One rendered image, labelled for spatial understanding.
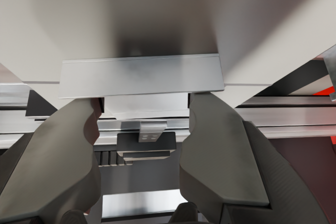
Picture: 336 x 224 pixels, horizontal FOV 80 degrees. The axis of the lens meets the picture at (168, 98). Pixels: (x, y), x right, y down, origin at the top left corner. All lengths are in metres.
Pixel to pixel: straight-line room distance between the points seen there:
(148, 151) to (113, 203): 0.20
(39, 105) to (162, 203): 0.17
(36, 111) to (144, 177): 0.54
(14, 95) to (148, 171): 0.54
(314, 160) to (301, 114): 0.40
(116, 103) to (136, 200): 0.11
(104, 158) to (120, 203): 0.38
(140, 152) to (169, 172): 0.34
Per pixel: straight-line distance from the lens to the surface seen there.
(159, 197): 0.24
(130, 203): 0.24
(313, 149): 1.03
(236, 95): 0.19
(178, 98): 0.17
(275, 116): 0.60
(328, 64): 0.45
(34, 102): 0.26
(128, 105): 0.19
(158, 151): 0.43
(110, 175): 0.74
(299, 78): 0.63
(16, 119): 0.54
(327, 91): 1.17
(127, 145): 0.42
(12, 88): 0.27
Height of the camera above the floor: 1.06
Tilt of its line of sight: 19 degrees down
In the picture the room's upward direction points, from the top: 177 degrees clockwise
